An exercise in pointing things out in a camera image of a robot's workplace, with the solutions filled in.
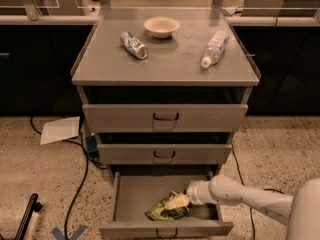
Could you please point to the crushed silver soda can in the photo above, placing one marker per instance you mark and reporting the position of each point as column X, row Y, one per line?
column 133, row 45

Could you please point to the grey middle drawer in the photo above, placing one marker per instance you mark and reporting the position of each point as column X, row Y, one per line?
column 163, row 154

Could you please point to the white paper sheet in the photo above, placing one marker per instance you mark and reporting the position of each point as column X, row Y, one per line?
column 58, row 130

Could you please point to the grey top drawer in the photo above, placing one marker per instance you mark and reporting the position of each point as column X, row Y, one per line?
column 103, row 118

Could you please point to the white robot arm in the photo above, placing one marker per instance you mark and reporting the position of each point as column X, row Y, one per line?
column 300, row 212

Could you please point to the grey bottom drawer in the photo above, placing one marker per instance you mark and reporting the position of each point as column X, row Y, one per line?
column 137, row 189

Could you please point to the blue power adapter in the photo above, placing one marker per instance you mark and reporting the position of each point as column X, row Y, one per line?
column 91, row 144

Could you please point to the black stand leg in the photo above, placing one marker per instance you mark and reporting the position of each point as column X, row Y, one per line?
column 33, row 206

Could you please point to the dark background counter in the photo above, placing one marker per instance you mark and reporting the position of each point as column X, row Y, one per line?
column 36, row 61

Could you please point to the grey drawer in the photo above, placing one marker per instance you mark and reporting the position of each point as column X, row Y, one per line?
column 137, row 189
column 163, row 154
column 103, row 118

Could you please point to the green jalapeno chip bag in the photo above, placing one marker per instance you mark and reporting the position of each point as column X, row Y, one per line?
column 158, row 212

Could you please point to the grey drawer cabinet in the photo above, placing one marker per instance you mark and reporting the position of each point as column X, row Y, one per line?
column 171, row 74

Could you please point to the white ceramic bowl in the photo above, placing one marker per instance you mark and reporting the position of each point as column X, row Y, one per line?
column 161, row 27

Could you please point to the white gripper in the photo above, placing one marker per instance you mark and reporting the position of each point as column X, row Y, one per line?
column 195, row 193

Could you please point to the clear plastic water bottle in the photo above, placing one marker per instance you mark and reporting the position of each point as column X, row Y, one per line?
column 214, row 49

